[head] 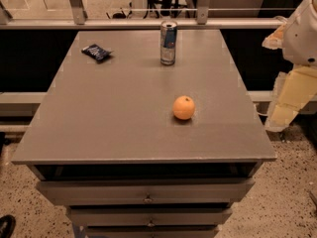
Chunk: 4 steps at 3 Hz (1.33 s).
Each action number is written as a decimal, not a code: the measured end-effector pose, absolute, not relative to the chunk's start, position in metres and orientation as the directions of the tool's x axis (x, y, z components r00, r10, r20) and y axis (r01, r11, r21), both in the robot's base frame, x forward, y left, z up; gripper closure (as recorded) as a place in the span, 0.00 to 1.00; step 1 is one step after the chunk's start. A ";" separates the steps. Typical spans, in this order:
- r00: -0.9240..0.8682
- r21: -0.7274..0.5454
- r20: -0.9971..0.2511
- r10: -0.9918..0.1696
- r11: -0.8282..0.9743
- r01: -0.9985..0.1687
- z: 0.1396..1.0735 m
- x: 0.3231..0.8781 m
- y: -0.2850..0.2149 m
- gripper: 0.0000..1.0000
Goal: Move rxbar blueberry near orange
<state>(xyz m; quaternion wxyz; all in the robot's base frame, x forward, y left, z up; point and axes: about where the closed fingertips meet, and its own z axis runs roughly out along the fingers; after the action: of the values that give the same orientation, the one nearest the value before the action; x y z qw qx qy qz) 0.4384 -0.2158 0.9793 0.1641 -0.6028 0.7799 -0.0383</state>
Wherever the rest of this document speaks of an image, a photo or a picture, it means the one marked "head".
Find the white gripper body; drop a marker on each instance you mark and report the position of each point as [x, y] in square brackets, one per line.
[302, 39]

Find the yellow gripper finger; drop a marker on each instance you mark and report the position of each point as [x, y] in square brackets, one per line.
[291, 92]
[275, 40]

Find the blue rxbar blueberry wrapper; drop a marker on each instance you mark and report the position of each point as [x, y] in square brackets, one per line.
[96, 52]

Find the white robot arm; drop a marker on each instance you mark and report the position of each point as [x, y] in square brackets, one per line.
[297, 37]

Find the red bull energy drink can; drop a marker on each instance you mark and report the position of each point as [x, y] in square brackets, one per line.
[168, 33]

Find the orange fruit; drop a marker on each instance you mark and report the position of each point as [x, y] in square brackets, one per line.
[183, 107]

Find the grey drawer cabinet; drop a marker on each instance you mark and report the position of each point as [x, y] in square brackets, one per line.
[113, 120]

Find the middle grey drawer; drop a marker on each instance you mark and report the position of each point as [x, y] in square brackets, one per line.
[149, 216]

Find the grey drawer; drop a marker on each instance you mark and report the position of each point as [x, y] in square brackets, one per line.
[156, 232]
[139, 192]
[149, 216]

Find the bottom grey drawer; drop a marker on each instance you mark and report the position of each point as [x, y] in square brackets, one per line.
[156, 232]

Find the top grey drawer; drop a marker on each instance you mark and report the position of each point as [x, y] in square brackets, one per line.
[139, 192]

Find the black shoe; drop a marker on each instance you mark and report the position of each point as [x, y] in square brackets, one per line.
[7, 225]

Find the metal railing frame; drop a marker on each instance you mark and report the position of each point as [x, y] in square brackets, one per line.
[72, 15]

